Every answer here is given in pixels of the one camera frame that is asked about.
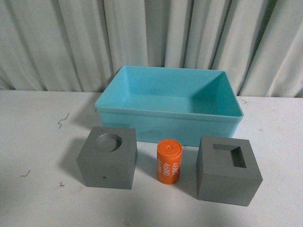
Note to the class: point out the gray cube with round hole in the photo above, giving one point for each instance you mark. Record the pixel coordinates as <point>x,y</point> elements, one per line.
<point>108,158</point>

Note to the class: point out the gray cube with rectangular slot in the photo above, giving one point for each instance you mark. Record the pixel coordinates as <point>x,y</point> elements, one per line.
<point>226,171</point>

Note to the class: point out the blue plastic box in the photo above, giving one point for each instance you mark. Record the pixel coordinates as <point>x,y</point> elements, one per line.
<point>168,103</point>

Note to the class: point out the orange cylinder part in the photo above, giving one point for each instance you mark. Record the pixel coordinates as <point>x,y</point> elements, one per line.
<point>169,156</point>

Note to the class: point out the white pleated curtain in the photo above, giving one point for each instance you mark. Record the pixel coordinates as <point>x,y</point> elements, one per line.
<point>80,45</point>

